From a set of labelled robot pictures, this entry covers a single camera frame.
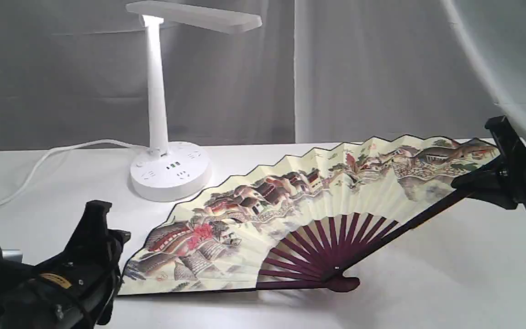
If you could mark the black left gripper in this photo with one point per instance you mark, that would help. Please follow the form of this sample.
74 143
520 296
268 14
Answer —
74 289

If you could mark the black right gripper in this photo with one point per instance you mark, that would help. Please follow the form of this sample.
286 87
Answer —
507 172

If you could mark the painted paper folding fan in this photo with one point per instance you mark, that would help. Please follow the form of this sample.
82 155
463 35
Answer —
303 221

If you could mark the white desk lamp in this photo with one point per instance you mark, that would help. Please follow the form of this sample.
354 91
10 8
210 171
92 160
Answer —
169 171

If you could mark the grey backdrop curtain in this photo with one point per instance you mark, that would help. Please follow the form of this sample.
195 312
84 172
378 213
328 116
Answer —
316 71

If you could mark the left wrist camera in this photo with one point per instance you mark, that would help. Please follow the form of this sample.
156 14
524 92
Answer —
11 255

